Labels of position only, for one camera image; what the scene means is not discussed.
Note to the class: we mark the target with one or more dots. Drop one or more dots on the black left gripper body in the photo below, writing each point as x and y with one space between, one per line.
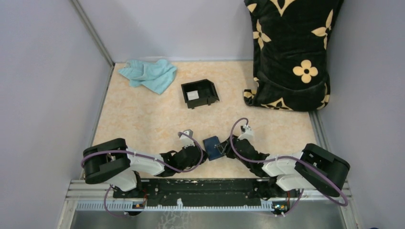
196 162

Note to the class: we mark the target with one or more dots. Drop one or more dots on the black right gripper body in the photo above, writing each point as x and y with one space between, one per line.
229 151

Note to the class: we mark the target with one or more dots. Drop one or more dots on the blue leather card holder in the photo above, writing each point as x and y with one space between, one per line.
213 148

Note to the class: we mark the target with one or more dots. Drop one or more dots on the grey credit card stack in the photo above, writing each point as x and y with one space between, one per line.
192 95

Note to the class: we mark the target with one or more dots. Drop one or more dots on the black plastic card box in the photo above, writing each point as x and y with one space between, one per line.
207 93

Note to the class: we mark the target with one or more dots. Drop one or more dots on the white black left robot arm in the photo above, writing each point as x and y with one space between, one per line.
115 163

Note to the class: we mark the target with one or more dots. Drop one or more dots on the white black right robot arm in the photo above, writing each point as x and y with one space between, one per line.
312 168

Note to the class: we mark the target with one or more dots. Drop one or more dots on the light blue cloth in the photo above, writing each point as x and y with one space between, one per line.
156 76

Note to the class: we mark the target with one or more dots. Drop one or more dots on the black floral cushion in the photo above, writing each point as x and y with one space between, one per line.
290 39

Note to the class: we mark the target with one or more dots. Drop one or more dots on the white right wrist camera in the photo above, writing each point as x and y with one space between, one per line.
246 133

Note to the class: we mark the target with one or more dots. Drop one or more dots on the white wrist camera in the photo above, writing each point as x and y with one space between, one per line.
185 138
246 133

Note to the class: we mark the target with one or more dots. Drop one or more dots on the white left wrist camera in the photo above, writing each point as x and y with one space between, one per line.
185 138

